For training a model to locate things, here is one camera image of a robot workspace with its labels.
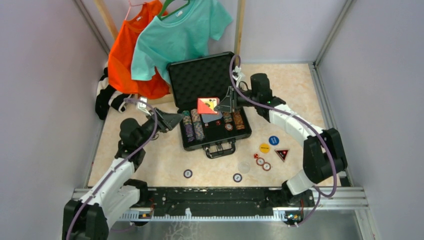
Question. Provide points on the purple chip on table right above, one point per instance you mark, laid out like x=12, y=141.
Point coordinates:
x=237, y=177

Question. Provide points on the blue round button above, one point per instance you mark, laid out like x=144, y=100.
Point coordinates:
x=273, y=140

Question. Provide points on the red white chip right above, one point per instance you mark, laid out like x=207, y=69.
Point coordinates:
x=266, y=166

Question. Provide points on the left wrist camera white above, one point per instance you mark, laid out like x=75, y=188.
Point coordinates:
x=141, y=105

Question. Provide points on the purple chip on table left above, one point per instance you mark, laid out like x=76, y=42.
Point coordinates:
x=187, y=173

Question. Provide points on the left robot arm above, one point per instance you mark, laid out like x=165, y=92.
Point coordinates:
x=92, y=216

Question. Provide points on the orange red chip row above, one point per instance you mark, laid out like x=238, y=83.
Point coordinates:
x=238, y=120

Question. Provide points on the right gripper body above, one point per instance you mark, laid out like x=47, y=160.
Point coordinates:
x=242, y=101

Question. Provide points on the wooden clothes rack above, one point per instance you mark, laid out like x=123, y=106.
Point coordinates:
x=112, y=28

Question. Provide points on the red playing card box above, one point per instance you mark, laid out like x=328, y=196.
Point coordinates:
x=206, y=105

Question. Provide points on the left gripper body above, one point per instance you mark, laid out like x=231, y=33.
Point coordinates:
x=148, y=126

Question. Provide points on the blue backed card deck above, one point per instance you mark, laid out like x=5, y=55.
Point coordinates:
x=207, y=118

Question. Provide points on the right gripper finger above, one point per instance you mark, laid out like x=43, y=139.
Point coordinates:
x=224, y=107
x=229, y=96

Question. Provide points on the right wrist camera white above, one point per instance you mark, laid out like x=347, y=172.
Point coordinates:
x=237, y=74

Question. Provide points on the black poker set case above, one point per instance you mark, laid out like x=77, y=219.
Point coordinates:
x=198, y=86

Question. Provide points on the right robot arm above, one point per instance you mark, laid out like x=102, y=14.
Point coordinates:
x=323, y=151

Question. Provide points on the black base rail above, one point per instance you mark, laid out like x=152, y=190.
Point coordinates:
x=220, y=202

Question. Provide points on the orange t-shirt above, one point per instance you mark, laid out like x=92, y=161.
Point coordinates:
x=121, y=56

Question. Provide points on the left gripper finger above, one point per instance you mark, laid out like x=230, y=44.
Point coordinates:
x=170, y=125
x=171, y=118

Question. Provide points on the green blue chip row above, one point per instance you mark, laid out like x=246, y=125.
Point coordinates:
x=187, y=120

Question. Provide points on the green multicolour chip row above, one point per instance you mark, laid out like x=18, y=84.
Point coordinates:
x=227, y=116

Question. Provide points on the black white striped garment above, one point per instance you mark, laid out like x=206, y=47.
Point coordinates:
x=108, y=97

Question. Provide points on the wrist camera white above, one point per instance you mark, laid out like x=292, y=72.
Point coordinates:
x=237, y=74
x=141, y=105

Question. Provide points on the purple chip on table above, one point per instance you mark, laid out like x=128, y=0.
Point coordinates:
x=237, y=177
x=187, y=173

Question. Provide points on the purple chip row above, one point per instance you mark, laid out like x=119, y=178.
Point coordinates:
x=190, y=133

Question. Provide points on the yellow round button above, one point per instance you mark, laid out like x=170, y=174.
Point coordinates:
x=264, y=148

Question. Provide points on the red black triangle marker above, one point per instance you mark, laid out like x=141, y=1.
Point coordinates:
x=282, y=154

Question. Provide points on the teal t-shirt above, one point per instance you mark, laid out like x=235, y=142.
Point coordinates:
x=183, y=35

